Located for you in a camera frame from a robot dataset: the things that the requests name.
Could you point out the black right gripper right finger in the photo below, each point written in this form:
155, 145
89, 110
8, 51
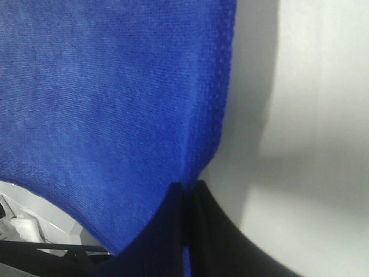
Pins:
218, 247

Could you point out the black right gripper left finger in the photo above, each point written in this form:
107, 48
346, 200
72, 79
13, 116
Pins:
158, 249

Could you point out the blue microfibre towel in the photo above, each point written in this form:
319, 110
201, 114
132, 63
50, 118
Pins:
105, 104

